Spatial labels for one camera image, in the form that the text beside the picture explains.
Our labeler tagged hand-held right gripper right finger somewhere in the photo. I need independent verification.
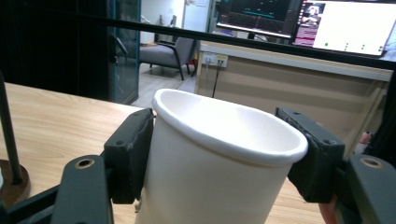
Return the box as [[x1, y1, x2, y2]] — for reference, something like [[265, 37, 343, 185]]
[[275, 106, 346, 204]]

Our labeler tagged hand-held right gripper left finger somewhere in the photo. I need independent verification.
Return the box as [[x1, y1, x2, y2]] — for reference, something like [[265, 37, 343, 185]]
[[103, 107, 155, 205]]

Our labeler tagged white paper cup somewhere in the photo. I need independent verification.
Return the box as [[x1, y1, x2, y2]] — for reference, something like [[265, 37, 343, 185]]
[[134, 88, 309, 224]]

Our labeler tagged dark brown cup holder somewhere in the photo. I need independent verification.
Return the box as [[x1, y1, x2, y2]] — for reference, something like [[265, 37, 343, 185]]
[[0, 70, 32, 208]]

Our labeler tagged beige wooden counter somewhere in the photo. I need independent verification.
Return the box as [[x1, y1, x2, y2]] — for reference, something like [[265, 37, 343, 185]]
[[193, 41, 394, 161]]

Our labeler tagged grey armchair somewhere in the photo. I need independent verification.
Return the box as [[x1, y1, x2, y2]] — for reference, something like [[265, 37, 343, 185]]
[[138, 36, 201, 81]]

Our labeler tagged dark glass-door cabinet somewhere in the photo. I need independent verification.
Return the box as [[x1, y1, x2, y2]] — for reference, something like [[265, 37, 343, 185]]
[[0, 0, 142, 105]]

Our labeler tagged white-screen monitor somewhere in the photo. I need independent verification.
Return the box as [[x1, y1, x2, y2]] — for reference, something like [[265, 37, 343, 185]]
[[292, 0, 396, 59]]

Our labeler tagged dark-screen monitor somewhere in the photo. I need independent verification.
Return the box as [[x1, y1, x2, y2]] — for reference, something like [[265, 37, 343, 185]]
[[216, 0, 302, 39]]

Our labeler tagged black hanging power cable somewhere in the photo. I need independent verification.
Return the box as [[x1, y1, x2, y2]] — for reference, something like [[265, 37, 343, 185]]
[[211, 60, 223, 99]]

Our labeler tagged white wall power outlet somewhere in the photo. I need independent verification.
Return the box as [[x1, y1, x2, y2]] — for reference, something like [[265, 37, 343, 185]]
[[201, 51, 229, 69]]

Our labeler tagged black metal frame bar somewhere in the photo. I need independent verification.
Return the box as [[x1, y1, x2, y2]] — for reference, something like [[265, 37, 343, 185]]
[[0, 10, 396, 71]]

